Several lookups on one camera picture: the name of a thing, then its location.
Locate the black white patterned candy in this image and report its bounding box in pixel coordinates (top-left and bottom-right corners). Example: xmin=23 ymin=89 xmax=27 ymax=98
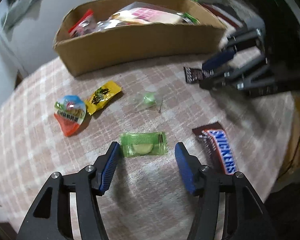
xmin=183 ymin=67 xmax=215 ymax=84

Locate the Snickers bar English label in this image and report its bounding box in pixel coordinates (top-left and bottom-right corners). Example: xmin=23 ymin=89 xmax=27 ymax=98
xmin=192 ymin=122 xmax=238 ymax=175

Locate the blue green jelly cup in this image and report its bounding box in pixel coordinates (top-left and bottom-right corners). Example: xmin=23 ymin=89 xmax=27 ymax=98
xmin=54 ymin=95 xmax=87 ymax=137

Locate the light green biscuit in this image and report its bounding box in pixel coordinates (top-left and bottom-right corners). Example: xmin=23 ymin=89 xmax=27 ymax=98
xmin=120 ymin=132 xmax=168 ymax=158

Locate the bread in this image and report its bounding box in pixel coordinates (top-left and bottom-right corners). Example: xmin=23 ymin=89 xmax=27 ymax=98
xmin=109 ymin=2 xmax=186 ymax=24

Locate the yellow candy packet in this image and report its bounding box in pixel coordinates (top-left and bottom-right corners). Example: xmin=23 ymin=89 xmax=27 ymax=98
xmin=85 ymin=80 xmax=122 ymax=115

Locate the red snack packet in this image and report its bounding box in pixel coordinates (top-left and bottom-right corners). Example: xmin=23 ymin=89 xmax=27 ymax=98
xmin=68 ymin=9 xmax=97 ymax=38

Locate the pink plaid tablecloth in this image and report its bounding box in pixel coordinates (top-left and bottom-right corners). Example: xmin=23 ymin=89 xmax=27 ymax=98
xmin=0 ymin=55 xmax=294 ymax=239

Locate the clear wrapped green candy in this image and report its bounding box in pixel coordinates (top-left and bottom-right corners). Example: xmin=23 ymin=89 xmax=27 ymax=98
xmin=129 ymin=90 xmax=163 ymax=112

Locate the open cardboard box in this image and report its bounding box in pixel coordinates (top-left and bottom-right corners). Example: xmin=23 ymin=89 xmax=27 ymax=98
xmin=53 ymin=0 xmax=227 ymax=76

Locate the grey windowsill blanket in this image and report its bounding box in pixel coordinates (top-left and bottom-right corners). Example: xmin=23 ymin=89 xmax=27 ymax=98
xmin=1 ymin=0 xmax=39 ymax=31

